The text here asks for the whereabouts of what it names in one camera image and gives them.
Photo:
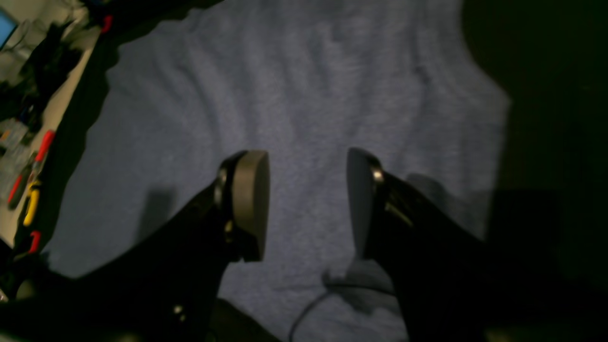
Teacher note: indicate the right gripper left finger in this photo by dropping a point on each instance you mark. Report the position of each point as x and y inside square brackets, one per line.
[163, 289]

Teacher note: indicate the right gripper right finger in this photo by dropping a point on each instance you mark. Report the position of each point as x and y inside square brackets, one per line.
[451, 286]

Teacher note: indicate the light blue t-shirt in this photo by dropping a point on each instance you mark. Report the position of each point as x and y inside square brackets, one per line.
[305, 80]

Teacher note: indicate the yellow handled pliers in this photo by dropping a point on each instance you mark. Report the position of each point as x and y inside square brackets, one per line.
[32, 202]

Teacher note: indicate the red black clamp handle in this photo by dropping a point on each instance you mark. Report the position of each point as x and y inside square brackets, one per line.
[16, 192]

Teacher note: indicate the red handled tool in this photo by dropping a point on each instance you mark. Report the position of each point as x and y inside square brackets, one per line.
[44, 147]

